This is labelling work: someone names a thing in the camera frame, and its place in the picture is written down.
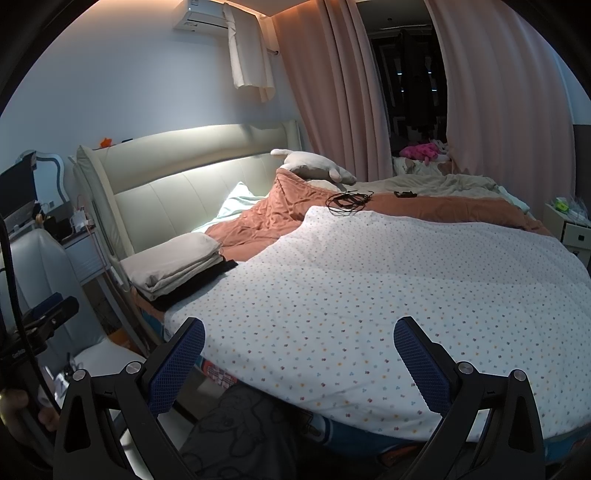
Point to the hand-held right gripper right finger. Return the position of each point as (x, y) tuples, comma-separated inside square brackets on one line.
[(420, 369)]

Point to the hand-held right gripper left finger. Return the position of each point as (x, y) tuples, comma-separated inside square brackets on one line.
[(178, 369)]

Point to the beige jacket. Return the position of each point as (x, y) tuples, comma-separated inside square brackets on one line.
[(171, 261)]

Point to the black folded clothes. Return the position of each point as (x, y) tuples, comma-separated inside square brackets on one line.
[(203, 281)]

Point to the person's left hand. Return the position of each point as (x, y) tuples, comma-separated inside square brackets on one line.
[(14, 399)]

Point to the white plastic bag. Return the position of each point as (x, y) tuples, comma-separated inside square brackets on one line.
[(106, 364)]

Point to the white rounded chair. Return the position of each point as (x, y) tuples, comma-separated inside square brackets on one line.
[(41, 267)]

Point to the white floral blanket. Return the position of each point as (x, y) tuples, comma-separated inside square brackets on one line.
[(369, 300)]

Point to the person's grey printed pants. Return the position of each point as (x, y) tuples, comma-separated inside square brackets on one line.
[(249, 429)]

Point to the blue patterned bed sheet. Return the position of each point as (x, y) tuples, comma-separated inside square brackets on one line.
[(351, 438)]

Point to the grey bedside table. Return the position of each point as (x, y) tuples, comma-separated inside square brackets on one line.
[(85, 258)]

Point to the black monitor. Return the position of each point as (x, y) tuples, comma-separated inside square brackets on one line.
[(18, 189)]

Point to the cream padded headboard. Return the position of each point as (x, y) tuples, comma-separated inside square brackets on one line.
[(184, 194)]

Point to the small black device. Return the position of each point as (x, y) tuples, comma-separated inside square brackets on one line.
[(405, 194)]

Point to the white pillow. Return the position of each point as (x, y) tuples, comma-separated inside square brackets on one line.
[(238, 201)]

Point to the orange quilt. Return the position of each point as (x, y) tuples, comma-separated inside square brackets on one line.
[(272, 217)]

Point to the white nightstand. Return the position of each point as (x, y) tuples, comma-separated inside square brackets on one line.
[(572, 235)]

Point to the small orange toy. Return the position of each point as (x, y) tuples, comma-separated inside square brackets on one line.
[(106, 142)]

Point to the small green object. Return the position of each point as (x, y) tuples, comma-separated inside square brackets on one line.
[(561, 203)]

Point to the pink plush toy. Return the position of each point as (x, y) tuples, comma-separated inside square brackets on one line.
[(418, 151)]

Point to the clear plastic bag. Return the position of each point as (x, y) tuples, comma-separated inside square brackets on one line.
[(579, 210)]

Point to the beige plush pillow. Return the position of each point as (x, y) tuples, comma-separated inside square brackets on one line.
[(314, 166)]

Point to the pink curtain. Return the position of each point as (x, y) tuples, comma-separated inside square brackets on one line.
[(508, 115), (332, 92)]

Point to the dark glass window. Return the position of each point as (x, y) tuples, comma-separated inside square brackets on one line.
[(406, 83)]

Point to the white hanging garment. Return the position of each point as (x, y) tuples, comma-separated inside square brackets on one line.
[(249, 50)]

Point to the white air conditioner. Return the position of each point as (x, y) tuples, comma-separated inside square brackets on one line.
[(198, 16)]

